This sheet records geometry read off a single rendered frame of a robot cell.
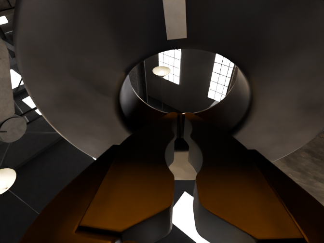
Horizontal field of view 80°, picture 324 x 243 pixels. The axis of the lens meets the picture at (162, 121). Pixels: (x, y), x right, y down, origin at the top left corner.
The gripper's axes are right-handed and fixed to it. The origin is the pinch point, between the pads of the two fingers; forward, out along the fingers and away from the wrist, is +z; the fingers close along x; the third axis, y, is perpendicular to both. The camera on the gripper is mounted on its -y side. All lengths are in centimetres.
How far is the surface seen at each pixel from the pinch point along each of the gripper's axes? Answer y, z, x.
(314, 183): 31, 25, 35
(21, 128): 123, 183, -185
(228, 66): 174, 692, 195
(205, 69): 202, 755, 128
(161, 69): 180, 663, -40
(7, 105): 87, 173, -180
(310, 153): 22.5, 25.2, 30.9
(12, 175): 287, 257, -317
